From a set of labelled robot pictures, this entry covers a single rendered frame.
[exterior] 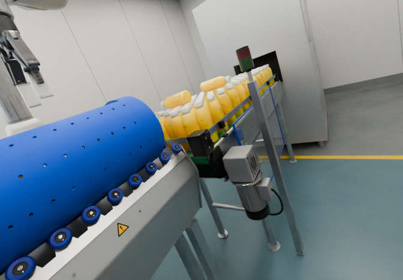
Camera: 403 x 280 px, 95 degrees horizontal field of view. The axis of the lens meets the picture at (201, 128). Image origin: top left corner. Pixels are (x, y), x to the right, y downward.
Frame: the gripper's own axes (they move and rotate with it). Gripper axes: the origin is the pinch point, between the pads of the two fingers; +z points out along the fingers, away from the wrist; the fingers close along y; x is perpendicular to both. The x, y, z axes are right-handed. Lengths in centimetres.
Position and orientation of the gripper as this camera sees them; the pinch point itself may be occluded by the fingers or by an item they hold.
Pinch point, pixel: (37, 95)
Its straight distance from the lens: 70.7
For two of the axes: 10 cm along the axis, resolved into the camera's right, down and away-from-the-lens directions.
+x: 5.0, -3.9, 7.7
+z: 3.4, 9.1, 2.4
